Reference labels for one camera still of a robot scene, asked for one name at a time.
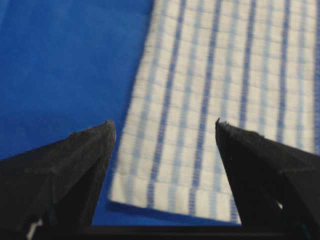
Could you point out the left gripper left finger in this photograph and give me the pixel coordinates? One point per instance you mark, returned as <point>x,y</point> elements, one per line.
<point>55,186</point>

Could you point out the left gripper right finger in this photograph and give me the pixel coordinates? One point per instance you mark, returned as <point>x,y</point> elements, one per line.
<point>274,185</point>

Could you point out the blue striped white towel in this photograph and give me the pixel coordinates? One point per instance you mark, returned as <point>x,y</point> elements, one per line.
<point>254,64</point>

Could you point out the blue table cloth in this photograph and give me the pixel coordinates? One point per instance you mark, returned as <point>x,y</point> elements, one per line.
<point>66,65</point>

